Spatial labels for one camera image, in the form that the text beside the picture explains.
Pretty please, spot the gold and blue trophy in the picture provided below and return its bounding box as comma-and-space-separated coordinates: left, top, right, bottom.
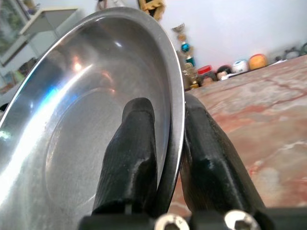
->
171, 23, 200, 91

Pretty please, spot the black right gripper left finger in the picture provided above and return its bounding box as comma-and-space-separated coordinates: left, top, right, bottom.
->
92, 97, 158, 215

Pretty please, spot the black-haired doll head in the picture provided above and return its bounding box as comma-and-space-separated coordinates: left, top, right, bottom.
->
215, 64, 232, 81

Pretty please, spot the jar with red lid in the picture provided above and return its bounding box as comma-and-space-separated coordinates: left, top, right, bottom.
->
197, 65, 214, 78

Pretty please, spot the white round rice cooker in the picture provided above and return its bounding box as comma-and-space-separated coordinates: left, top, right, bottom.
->
231, 59, 248, 74

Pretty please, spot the dark gear-shaped ornament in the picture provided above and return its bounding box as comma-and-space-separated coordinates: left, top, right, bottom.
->
274, 42, 307, 62

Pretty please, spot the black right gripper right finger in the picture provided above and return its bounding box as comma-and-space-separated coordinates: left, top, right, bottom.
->
180, 92, 266, 214

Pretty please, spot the orange round helmet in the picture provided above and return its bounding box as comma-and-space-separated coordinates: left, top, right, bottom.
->
248, 53, 268, 70

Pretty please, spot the yellow and black cloth figure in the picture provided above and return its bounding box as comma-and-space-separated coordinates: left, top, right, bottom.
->
137, 0, 166, 21

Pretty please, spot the round stainless steel plate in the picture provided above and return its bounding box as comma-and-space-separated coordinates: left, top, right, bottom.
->
0, 7, 186, 230

